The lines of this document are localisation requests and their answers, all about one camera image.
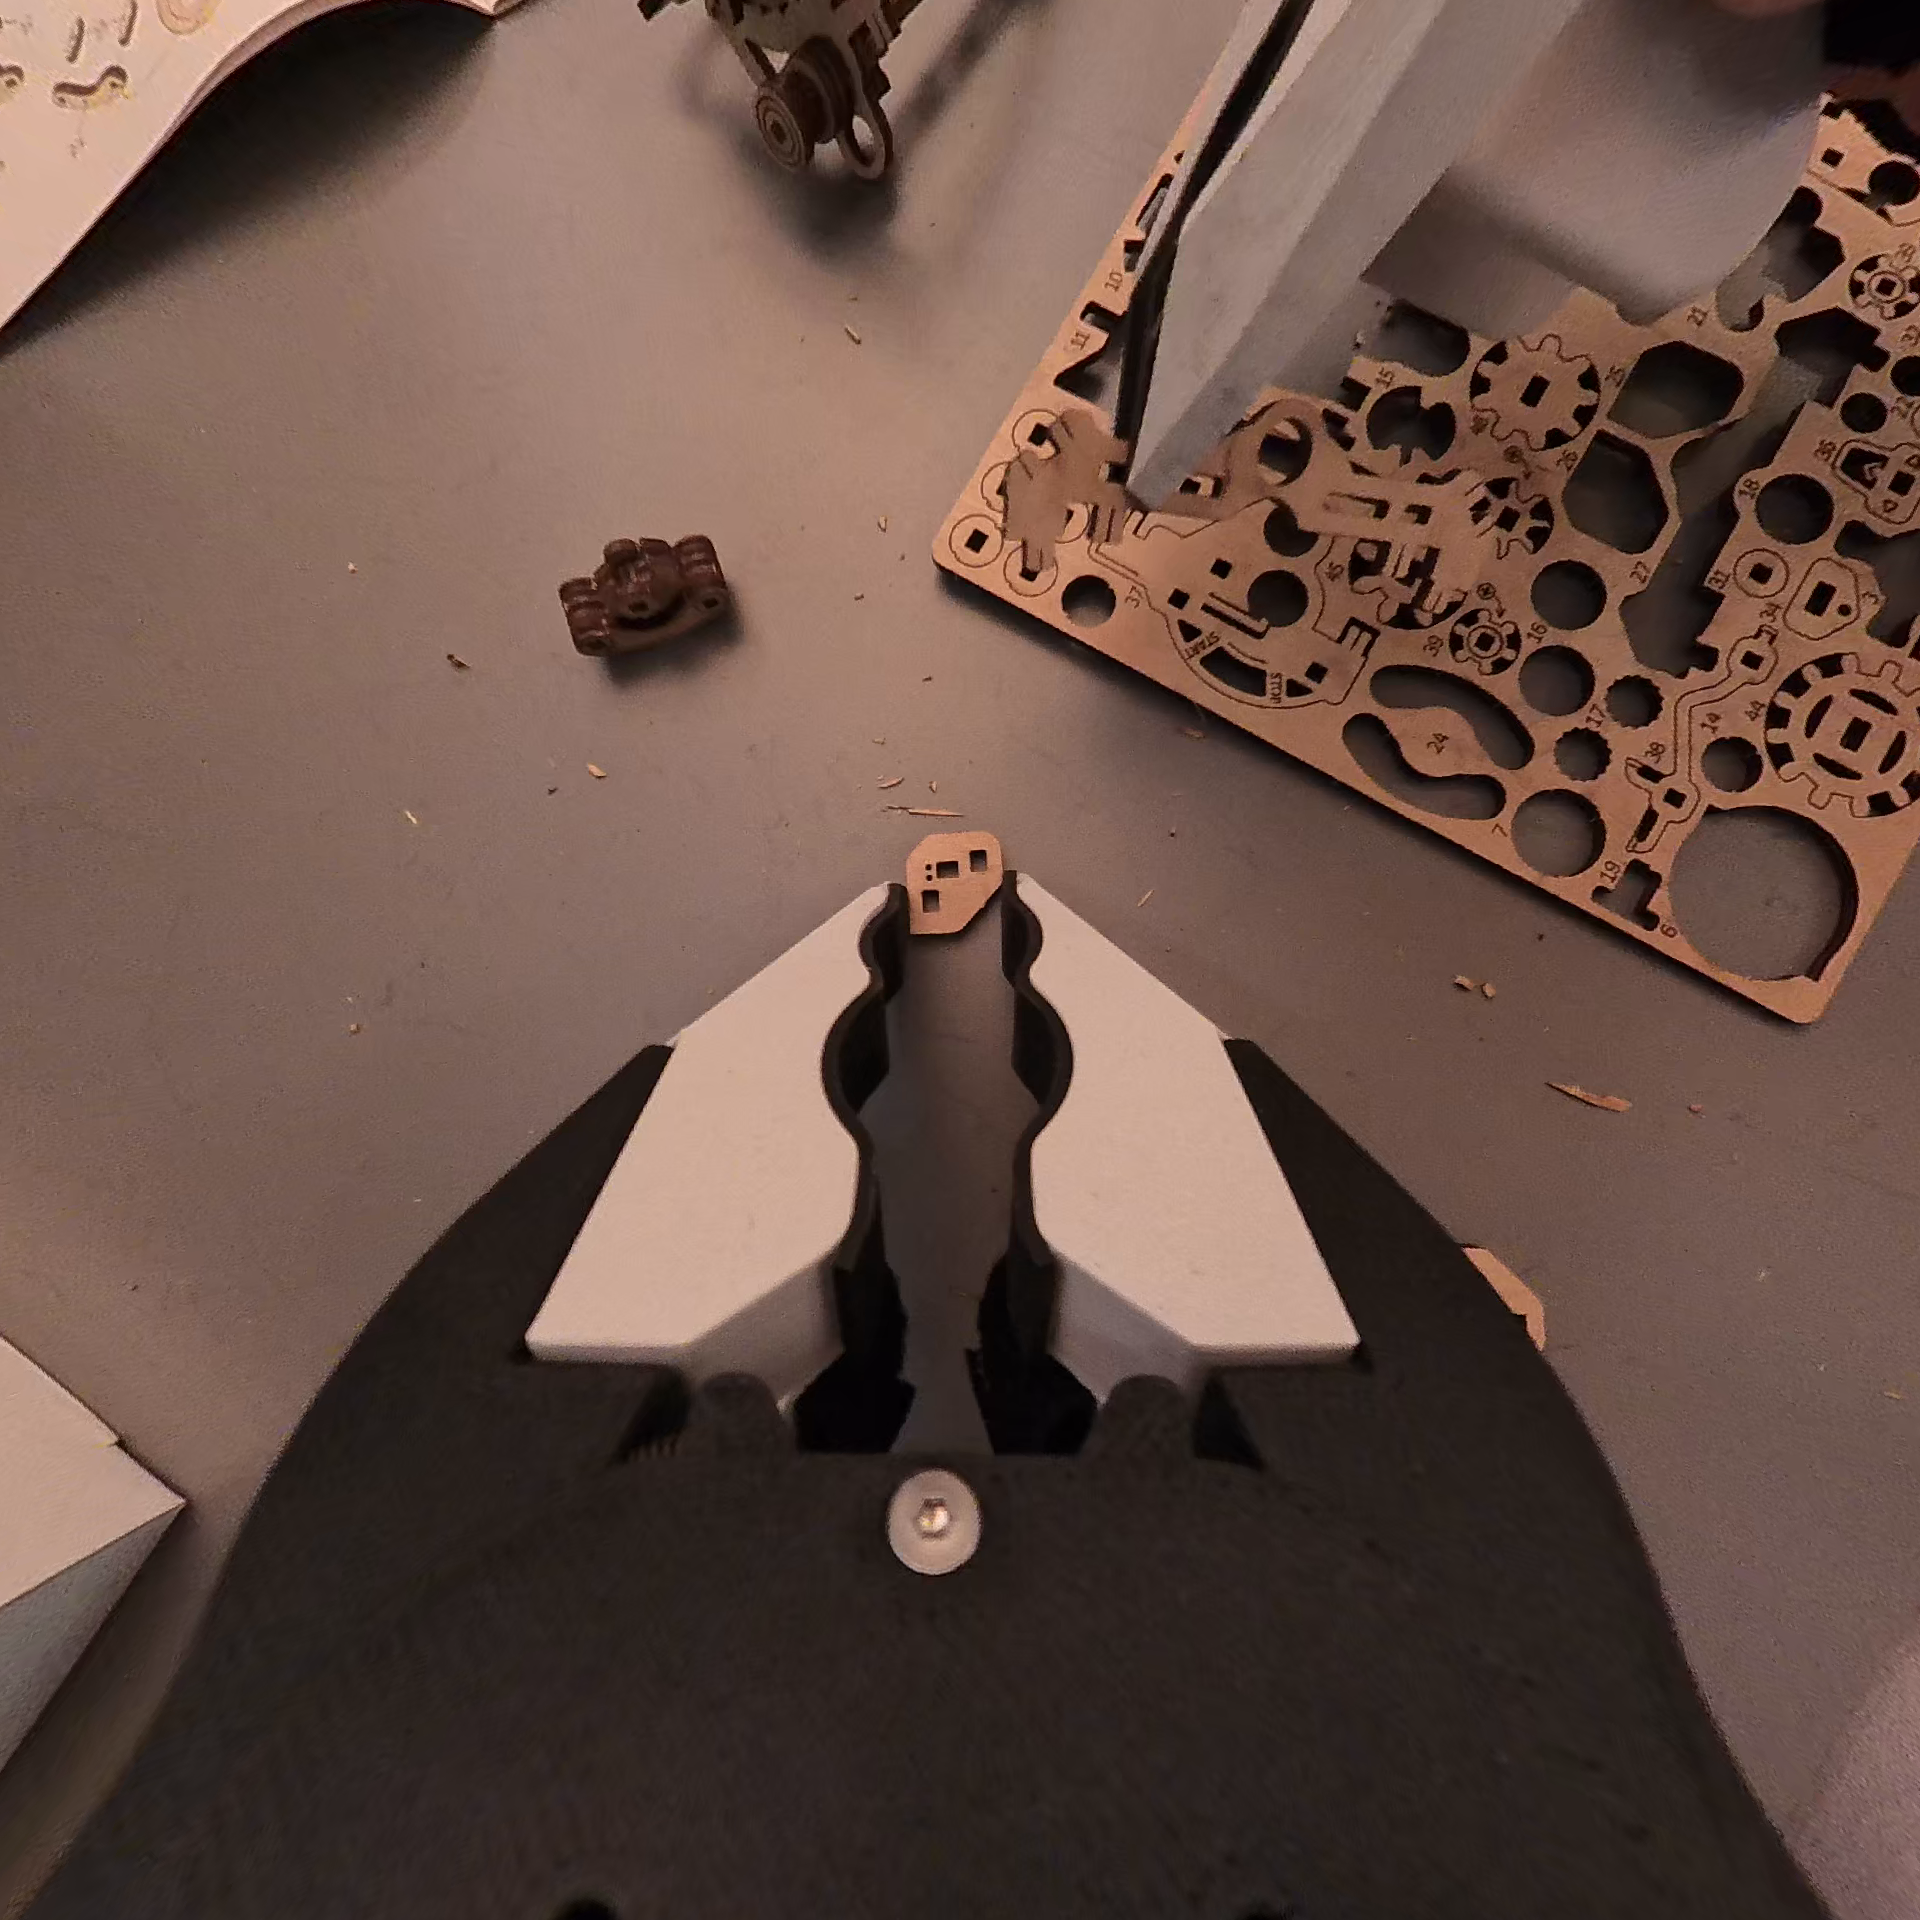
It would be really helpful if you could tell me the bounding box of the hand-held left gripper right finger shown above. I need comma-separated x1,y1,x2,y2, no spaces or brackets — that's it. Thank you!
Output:
982,874,1363,1454

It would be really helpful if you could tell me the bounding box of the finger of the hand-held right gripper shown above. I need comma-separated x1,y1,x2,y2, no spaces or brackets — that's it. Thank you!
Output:
1132,0,1593,506
1115,0,1305,468

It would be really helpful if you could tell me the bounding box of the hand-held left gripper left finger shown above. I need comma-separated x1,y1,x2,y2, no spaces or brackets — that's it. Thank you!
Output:
527,881,912,1454

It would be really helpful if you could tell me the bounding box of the small wooden plate part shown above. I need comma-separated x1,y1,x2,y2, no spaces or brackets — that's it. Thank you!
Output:
1463,1243,1547,1352
906,832,1007,941

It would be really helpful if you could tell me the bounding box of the long slotted wooden part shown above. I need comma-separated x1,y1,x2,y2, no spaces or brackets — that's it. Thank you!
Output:
1007,407,1554,633

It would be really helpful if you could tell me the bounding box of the wooden mechanical model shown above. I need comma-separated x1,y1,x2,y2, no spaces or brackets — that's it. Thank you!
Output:
638,0,978,187

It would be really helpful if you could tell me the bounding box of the laser-cut wooden parts sheet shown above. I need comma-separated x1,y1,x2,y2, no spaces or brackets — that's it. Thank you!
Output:
935,91,1920,1025

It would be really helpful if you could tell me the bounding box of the dark wooden gear subassembly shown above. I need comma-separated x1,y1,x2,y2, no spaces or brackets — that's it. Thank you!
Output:
557,532,737,662

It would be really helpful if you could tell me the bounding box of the white cardboard box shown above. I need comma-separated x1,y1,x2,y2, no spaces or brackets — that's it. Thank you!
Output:
0,1334,185,1775

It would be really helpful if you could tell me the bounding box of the instruction booklet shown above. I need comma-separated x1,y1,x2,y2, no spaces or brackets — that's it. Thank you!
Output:
0,0,530,337

